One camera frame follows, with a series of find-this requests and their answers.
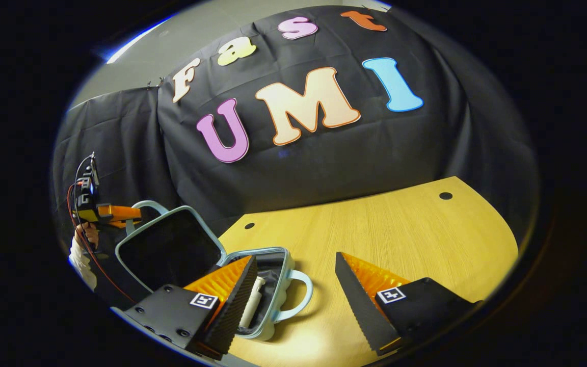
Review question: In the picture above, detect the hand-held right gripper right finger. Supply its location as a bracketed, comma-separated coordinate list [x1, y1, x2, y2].
[335, 251, 480, 356]

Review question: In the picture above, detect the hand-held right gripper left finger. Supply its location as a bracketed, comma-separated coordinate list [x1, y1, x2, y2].
[123, 255, 258, 360]

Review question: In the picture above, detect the white pump bottle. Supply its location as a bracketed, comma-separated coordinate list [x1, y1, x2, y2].
[238, 275, 266, 329]

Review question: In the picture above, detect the light blue suitcase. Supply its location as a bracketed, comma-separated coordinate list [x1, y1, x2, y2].
[114, 200, 314, 341]

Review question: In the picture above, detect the black backdrop cloth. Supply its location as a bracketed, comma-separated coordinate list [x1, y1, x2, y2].
[51, 5, 539, 306]

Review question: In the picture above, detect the red cable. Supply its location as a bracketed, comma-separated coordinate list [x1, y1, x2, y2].
[67, 181, 136, 304]

